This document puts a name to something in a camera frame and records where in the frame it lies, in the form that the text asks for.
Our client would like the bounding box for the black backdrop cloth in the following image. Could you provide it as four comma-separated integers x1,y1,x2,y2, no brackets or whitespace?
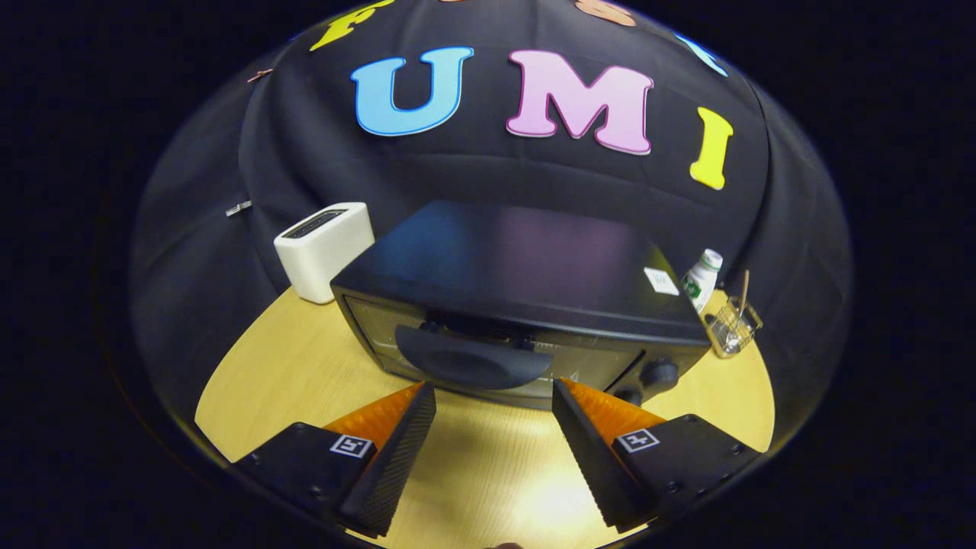
130,0,853,428

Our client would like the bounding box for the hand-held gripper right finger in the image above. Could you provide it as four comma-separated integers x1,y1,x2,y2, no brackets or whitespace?
551,377,763,535

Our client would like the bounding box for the white bottle green label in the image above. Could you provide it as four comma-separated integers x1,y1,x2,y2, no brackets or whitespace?
681,249,724,315

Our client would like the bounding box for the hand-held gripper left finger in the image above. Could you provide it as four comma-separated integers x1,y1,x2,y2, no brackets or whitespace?
233,381,438,537

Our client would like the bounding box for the white toaster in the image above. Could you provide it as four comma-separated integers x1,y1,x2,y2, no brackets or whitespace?
274,202,376,305

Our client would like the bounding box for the small wire basket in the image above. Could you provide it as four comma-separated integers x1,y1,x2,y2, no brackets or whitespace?
705,297,763,359

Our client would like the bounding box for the black toaster oven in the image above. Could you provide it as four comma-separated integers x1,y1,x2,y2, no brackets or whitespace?
330,200,711,411

